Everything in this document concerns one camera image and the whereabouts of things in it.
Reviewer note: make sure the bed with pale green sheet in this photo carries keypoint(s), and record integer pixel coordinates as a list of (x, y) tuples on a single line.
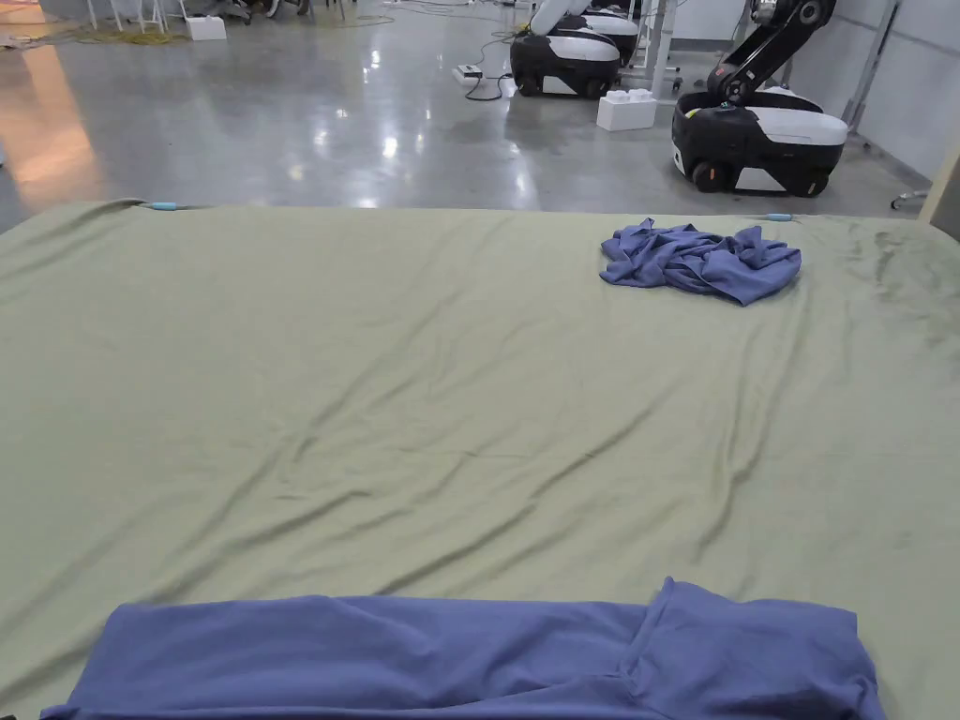
[(375, 390)]

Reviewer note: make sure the crumpled blue shirt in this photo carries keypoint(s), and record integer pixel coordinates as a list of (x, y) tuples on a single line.
[(697, 262)]

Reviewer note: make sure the white power strip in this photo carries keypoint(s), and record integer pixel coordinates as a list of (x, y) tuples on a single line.
[(468, 73)]

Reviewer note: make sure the flat blue shirt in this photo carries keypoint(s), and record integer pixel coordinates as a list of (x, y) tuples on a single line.
[(450, 660)]

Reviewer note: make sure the black and white mobile robot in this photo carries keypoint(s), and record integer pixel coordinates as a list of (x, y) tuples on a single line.
[(566, 52), (757, 127)]

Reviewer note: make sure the white desk frame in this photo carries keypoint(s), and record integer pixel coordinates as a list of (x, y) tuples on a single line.
[(660, 45)]

